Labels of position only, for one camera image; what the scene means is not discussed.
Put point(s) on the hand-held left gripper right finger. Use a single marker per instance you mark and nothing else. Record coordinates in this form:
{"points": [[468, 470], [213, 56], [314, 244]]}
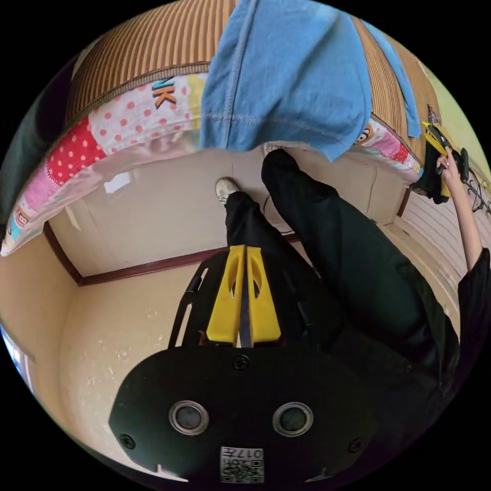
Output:
{"points": [[264, 310]]}

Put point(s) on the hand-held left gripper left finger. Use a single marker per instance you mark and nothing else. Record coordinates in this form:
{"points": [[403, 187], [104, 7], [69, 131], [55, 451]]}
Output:
{"points": [[222, 307]]}

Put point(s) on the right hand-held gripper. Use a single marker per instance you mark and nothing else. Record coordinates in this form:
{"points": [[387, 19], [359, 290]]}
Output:
{"points": [[429, 172]]}

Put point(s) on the blue jeans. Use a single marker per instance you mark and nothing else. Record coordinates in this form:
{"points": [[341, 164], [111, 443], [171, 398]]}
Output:
{"points": [[287, 76]]}

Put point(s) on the person's right forearm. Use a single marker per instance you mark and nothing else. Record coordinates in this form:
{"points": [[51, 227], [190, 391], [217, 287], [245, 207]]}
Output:
{"points": [[466, 226]]}

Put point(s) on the person's right hand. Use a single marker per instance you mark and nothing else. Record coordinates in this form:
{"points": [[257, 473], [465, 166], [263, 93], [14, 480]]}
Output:
{"points": [[449, 165]]}

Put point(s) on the person's body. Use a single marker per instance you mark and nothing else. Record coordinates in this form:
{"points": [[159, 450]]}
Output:
{"points": [[345, 249]]}

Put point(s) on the window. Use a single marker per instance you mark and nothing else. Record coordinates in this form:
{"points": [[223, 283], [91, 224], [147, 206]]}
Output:
{"points": [[15, 353]]}

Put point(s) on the bed with striped woven mat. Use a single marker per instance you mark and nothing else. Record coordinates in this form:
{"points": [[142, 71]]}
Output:
{"points": [[134, 50]]}

